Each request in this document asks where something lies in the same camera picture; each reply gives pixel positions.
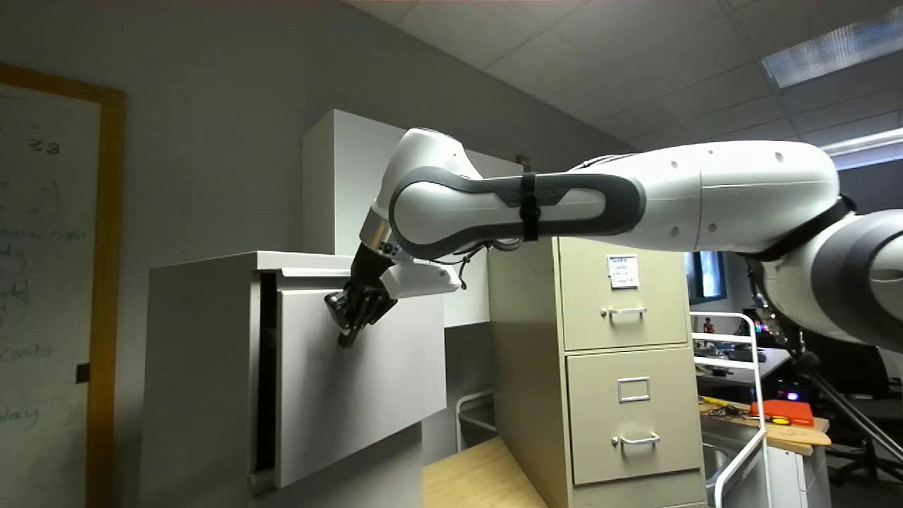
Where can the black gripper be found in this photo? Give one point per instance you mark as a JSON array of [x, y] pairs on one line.
[[362, 299]]

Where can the grey filing cabinet drawer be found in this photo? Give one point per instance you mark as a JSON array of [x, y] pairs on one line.
[[338, 398]]

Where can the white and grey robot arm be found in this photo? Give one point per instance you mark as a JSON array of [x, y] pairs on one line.
[[824, 265]]

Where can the grey filing cabinet body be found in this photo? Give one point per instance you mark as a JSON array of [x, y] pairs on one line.
[[208, 395]]

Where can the beige metal filing cabinet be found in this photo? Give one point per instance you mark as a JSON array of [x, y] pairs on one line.
[[592, 382]]

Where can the wood framed whiteboard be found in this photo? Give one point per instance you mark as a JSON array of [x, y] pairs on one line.
[[60, 252]]

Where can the dark window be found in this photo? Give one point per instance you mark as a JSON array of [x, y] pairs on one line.
[[706, 275]]

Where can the orange red tool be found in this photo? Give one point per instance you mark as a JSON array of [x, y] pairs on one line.
[[794, 413]]

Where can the wooden side table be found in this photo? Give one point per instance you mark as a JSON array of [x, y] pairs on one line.
[[791, 437]]

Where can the ceiling fluorescent light strip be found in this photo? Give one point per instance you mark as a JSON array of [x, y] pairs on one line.
[[867, 149]]

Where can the ceiling light panel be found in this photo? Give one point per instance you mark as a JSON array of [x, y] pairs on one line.
[[839, 49]]

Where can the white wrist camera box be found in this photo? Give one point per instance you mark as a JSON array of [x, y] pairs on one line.
[[417, 281]]

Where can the white wall cabinet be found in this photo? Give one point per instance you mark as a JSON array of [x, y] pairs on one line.
[[342, 168]]

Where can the white metal tube frame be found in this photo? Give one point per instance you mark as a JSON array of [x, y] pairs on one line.
[[729, 395]]

